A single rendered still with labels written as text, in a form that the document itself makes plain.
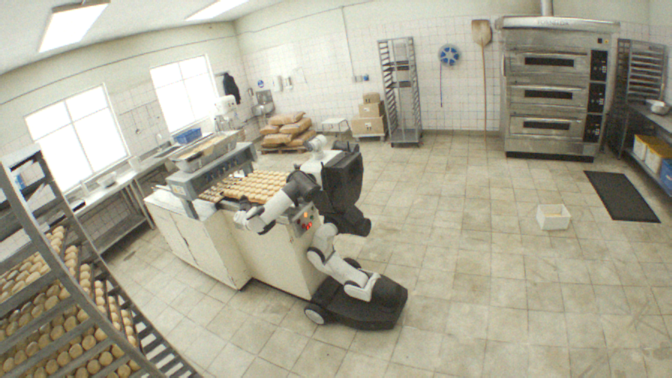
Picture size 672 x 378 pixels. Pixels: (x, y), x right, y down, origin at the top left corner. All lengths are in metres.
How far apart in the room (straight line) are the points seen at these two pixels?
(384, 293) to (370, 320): 0.21
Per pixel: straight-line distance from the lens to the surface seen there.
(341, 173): 1.38
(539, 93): 4.27
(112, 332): 0.96
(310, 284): 2.16
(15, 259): 0.90
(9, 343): 1.05
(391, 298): 1.90
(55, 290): 1.03
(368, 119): 5.16
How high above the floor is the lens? 1.79
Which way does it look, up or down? 28 degrees down
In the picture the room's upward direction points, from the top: 12 degrees counter-clockwise
